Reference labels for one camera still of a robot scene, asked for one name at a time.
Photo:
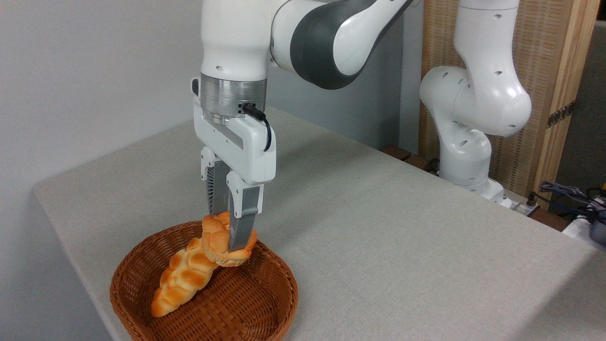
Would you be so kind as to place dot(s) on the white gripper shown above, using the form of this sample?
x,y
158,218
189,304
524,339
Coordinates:
x,y
253,156

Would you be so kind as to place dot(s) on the round knotted bread bun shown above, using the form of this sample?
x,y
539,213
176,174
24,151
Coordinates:
x,y
215,241

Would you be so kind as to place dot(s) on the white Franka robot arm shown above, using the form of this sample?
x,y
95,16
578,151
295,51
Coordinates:
x,y
483,94

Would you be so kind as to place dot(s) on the long braided bread loaf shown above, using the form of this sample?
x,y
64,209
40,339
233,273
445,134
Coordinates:
x,y
182,279

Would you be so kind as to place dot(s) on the brown woven wicker basket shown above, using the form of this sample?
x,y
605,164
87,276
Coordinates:
x,y
246,298

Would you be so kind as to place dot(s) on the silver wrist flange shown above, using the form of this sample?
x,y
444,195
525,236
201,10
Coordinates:
x,y
227,94

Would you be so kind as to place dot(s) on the grey tablecloth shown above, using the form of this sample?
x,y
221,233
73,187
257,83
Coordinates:
x,y
378,213

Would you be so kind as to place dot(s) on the brass screen hinge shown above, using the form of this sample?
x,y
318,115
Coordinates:
x,y
561,114

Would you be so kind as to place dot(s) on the wooden woven screen panel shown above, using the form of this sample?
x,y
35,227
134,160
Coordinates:
x,y
544,61

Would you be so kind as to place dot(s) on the white box with grey part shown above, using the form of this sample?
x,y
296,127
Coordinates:
x,y
587,232

